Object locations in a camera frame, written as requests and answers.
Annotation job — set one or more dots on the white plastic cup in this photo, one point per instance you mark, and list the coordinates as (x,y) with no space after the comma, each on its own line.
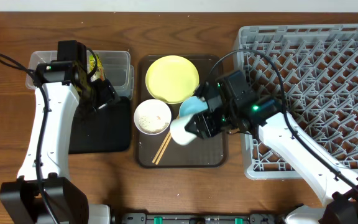
(178,132)

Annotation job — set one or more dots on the white bowl with rice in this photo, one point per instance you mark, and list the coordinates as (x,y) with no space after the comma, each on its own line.
(152,117)

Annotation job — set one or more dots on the dark brown serving tray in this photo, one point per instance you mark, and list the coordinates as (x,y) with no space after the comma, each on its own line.
(199,153)

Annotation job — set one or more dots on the light blue bowl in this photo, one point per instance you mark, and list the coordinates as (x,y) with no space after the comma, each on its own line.
(192,105)

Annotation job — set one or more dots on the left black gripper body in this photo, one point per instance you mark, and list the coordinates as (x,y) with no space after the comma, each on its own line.
(99,95)

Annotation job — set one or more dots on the wooden chopstick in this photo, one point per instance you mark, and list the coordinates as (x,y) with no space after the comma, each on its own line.
(165,151)
(162,149)

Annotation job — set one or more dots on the grey plastic dishwasher rack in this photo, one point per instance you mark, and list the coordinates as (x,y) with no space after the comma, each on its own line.
(317,67)

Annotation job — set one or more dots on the clear plastic bin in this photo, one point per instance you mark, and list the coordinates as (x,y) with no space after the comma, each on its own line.
(116,64)

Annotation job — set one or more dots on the yellow round plate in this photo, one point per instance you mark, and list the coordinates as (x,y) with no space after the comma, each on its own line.
(172,79)

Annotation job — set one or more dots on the green yellow snack wrapper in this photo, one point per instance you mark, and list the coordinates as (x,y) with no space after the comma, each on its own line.
(99,73)

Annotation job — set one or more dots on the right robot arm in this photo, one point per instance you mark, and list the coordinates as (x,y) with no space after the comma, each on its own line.
(335,185)

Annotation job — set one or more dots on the black plastic bin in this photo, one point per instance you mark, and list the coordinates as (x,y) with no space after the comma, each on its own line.
(106,130)

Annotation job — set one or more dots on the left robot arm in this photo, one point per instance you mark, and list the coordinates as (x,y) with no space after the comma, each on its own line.
(43,192)

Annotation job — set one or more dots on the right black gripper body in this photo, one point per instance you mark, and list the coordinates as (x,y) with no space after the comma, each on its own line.
(206,116)

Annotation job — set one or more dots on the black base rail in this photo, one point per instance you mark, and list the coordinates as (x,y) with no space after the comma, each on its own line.
(143,218)

